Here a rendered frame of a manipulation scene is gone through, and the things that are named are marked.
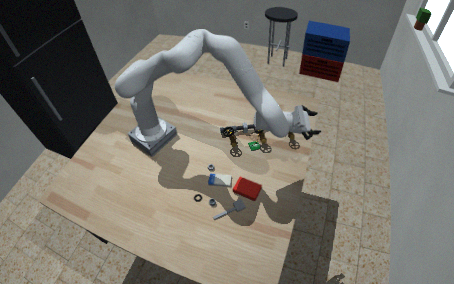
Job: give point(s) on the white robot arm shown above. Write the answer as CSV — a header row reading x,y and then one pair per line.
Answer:
x,y
135,83

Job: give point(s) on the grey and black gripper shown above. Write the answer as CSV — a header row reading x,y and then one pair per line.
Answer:
x,y
307,128

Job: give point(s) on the red rectangular block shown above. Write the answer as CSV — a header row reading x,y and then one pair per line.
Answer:
x,y
247,188

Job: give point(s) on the dark grey pipe with tee junction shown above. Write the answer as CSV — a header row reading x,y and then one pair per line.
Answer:
x,y
230,132

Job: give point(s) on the green tag with gold chain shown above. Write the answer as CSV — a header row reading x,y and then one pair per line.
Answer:
x,y
254,145

